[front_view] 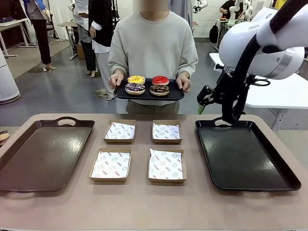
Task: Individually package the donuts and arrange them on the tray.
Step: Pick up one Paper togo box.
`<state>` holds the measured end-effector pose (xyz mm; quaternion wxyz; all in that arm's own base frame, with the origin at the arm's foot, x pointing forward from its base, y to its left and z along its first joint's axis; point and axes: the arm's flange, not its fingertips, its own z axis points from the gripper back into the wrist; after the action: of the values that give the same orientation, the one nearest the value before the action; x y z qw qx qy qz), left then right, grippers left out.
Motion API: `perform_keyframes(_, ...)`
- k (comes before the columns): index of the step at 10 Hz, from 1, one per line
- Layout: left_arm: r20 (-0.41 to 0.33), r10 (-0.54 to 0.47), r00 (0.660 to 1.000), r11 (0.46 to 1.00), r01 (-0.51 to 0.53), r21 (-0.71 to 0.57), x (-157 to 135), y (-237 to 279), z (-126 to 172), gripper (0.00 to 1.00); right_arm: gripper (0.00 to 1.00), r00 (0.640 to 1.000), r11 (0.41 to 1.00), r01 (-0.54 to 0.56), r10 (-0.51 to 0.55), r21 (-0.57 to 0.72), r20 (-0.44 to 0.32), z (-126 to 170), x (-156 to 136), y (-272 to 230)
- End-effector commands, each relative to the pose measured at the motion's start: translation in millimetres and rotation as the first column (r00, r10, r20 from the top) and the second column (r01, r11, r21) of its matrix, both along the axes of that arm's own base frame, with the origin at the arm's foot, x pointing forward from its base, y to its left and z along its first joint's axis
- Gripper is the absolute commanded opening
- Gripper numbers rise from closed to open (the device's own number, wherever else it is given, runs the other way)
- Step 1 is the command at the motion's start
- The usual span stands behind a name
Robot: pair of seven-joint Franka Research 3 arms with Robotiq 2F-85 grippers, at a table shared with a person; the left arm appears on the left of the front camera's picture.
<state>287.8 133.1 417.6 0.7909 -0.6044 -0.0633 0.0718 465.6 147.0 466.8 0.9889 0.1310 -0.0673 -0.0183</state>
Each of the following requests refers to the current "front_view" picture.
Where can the dark chocolate donut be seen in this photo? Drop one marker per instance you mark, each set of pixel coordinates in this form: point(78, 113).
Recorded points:
point(155, 90)

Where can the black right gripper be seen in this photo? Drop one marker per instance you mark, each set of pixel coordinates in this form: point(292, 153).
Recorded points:
point(228, 91)

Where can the white cylindrical air purifier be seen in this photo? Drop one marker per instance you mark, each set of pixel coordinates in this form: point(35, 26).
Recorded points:
point(7, 81)

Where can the seated person in black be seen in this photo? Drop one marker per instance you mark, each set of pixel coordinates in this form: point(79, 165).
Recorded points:
point(227, 8)

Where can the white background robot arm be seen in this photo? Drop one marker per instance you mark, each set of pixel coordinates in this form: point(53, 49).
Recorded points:
point(237, 9)

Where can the cardboard box on floor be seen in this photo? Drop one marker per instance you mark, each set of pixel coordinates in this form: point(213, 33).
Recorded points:
point(80, 51)

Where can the person's left forearm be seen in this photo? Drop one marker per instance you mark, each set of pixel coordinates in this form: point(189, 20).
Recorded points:
point(184, 73)

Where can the black plastic serving tray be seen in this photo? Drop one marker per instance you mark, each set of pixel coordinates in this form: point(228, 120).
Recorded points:
point(240, 156)

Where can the person's left hand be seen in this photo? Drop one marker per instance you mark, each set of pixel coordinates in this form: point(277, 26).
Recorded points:
point(184, 83)

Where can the black backpack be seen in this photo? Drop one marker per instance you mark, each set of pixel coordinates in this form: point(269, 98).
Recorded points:
point(213, 33)

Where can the white background desk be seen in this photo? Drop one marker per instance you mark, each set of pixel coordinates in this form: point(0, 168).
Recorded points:
point(12, 24)

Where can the bystander in grey trousers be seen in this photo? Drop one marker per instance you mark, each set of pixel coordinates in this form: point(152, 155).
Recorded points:
point(85, 45)

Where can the bystander in black trousers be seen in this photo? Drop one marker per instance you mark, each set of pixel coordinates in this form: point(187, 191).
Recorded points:
point(43, 36)

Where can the bystander in black vest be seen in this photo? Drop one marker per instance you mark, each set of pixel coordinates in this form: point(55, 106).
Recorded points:
point(101, 29)

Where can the white table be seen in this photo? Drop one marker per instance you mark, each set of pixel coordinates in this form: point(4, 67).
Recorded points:
point(274, 93)

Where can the wooden background desk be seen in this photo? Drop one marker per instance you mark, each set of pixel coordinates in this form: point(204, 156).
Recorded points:
point(68, 25)

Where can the red glazed donut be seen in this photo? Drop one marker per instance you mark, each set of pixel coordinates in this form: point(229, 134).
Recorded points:
point(156, 80)

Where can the chocolate donut colourful sprinkles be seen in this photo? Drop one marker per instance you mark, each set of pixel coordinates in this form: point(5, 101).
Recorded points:
point(130, 89)

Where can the yellow glazed donut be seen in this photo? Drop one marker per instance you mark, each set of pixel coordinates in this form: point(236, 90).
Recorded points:
point(133, 79)

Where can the pale glazed donut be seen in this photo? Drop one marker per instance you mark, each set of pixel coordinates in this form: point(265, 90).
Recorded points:
point(3, 136)

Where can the person's right hand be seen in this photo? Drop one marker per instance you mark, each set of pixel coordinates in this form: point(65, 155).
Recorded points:
point(116, 81)

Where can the person in cream sweater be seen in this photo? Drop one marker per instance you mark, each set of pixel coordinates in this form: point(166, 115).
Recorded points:
point(151, 45)

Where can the small black tray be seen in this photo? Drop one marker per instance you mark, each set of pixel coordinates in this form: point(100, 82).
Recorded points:
point(146, 96)

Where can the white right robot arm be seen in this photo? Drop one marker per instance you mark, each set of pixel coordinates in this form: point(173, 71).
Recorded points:
point(276, 41)

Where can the background workbench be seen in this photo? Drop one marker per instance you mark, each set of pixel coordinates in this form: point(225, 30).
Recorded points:
point(222, 24)

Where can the brown plastic serving tray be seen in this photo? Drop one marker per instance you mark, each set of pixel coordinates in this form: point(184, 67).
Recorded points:
point(43, 154)

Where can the brown kraft paper box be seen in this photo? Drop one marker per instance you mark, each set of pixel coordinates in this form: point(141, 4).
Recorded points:
point(108, 180)
point(119, 141)
point(167, 141)
point(184, 168)

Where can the grey hanging garment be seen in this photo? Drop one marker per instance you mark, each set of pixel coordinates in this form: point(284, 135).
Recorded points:
point(183, 12)

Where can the person's right forearm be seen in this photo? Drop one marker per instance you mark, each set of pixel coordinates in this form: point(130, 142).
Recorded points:
point(118, 71)

